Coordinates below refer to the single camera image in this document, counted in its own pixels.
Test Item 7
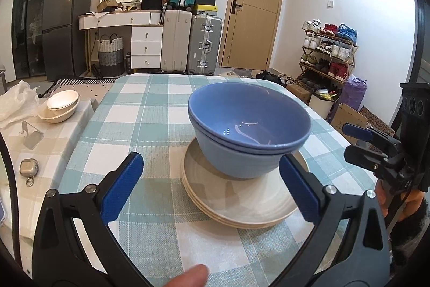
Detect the small brown cardboard box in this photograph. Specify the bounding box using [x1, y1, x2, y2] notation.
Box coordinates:
[287, 83, 313, 104]

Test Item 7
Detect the grey earbuds case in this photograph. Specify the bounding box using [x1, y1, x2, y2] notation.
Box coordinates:
[18, 159, 41, 187]

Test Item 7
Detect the white drawer unit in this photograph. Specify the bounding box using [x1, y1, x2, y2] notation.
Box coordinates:
[131, 25, 162, 69]

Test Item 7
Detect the blue bowl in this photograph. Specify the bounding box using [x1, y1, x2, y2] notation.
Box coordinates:
[187, 82, 312, 155]
[192, 119, 308, 179]

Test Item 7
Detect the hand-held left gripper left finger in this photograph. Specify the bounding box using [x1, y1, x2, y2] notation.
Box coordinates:
[32, 152, 155, 287]

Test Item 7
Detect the wide cream bowl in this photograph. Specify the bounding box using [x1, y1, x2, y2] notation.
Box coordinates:
[37, 99, 81, 124]

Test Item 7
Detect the person's right forearm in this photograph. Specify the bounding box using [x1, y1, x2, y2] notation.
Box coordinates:
[390, 200, 430, 277]

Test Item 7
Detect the brown patterned doormat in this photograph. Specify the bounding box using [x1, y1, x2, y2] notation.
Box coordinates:
[359, 105, 397, 140]

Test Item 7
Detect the small open cardboard box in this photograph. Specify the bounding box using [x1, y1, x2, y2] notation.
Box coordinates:
[97, 0, 118, 12]

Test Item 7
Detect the grey white woven basket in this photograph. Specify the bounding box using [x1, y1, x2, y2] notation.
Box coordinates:
[97, 33, 126, 78]

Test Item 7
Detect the beige suitcase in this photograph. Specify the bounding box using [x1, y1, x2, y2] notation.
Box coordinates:
[160, 9, 193, 74]

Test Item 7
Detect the metal phone stand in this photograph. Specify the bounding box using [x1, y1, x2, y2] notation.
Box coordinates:
[19, 121, 45, 150]

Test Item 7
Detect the pile of assorted shoes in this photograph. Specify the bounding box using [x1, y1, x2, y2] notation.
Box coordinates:
[242, 69, 299, 87]

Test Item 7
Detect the yellow black shoe box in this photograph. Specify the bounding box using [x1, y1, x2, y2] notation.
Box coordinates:
[193, 5, 219, 16]

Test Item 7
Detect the person's left hand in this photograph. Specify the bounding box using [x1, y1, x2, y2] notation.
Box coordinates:
[153, 264, 209, 287]

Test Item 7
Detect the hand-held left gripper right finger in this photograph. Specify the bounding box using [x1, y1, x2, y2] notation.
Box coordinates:
[279, 154, 392, 287]

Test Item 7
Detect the dark glass cabinet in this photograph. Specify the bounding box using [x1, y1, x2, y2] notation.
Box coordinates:
[12, 0, 51, 81]

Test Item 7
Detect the green checked tablecloth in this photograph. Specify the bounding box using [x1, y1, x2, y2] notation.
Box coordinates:
[57, 73, 377, 287]

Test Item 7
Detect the white plastic bag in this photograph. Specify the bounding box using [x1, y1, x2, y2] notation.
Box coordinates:
[0, 80, 40, 129]

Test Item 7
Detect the shoe rack with shoes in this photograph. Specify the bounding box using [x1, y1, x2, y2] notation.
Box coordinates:
[300, 19, 358, 82]

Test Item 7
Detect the large printed cardboard box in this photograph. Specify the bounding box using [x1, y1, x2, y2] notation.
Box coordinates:
[331, 103, 370, 144]

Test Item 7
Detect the wooden door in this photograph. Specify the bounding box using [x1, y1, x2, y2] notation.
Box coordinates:
[218, 0, 289, 70]

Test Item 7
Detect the striped black white rug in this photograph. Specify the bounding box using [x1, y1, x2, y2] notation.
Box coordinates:
[38, 77, 116, 99]

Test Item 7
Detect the small cream bowl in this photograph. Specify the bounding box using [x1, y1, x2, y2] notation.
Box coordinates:
[46, 90, 79, 111]

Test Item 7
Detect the white trash bin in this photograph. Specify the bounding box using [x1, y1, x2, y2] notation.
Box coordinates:
[308, 89, 338, 118]

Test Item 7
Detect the silver suitcase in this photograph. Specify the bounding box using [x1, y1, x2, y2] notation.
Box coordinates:
[186, 14, 223, 76]

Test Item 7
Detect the grey refrigerator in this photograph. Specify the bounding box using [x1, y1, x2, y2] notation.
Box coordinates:
[42, 0, 96, 82]

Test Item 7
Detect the person's right hand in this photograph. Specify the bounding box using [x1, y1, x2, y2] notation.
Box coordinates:
[374, 179, 430, 229]

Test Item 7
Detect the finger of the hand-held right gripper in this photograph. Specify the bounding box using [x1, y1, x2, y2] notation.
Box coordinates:
[344, 143, 397, 174]
[343, 123, 404, 154]

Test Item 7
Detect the wooden shoe rack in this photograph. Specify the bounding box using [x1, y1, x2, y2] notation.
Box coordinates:
[299, 28, 359, 86]

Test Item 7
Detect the purple bag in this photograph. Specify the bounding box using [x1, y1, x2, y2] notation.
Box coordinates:
[339, 77, 367, 113]

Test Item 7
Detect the white vanity desk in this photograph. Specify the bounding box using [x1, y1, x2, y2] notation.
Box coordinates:
[79, 10, 165, 77]

